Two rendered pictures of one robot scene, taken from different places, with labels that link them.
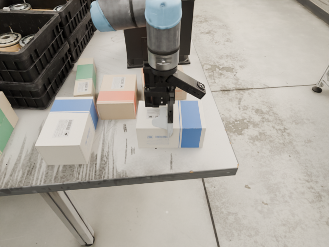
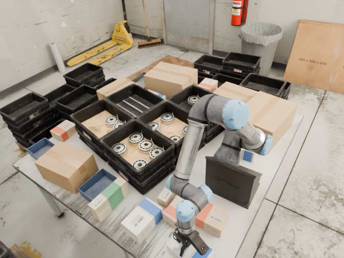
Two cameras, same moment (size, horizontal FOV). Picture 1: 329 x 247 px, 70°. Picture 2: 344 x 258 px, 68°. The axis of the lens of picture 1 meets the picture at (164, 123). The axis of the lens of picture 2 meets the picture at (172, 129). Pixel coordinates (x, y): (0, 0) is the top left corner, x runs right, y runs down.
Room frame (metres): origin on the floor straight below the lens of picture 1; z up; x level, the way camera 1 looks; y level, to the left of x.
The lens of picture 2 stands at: (0.07, -0.37, 2.02)
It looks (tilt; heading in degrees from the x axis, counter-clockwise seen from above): 40 degrees down; 43
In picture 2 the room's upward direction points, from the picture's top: 5 degrees counter-clockwise
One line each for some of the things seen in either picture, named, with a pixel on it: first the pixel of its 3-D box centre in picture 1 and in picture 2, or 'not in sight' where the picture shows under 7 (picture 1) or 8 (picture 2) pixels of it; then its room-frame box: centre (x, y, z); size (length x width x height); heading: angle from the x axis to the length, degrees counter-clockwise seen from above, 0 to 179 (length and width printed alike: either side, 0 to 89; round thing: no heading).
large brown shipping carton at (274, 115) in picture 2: not in sight; (263, 120); (1.59, 0.13, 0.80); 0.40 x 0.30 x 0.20; 178
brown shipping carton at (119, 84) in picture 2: not in sight; (119, 94); (1.21, 1.32, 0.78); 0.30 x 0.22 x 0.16; 179
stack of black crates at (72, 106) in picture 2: not in sight; (84, 113); (1.12, 1.92, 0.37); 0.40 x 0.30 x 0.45; 6
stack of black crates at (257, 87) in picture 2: not in sight; (259, 101); (2.42, 0.48, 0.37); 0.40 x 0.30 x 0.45; 96
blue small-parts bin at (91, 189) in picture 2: not in sight; (99, 187); (0.48, 0.67, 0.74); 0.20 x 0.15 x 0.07; 3
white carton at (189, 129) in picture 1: (170, 123); (190, 252); (0.51, -0.02, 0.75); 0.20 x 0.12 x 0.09; 90
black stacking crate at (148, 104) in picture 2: not in sight; (135, 105); (1.11, 0.97, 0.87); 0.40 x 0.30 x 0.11; 85
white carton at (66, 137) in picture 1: (71, 129); (143, 219); (0.49, 0.29, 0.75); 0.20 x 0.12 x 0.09; 2
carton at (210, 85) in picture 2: not in sight; (207, 86); (1.73, 0.72, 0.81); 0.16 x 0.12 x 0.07; 8
